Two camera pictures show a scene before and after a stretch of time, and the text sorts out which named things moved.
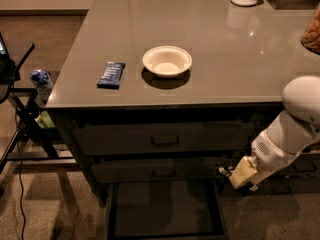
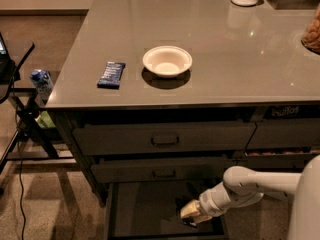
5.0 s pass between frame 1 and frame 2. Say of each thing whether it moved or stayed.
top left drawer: stayed
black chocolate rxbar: moved
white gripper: moved
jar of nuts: stayed
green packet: stayed
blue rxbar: stayed
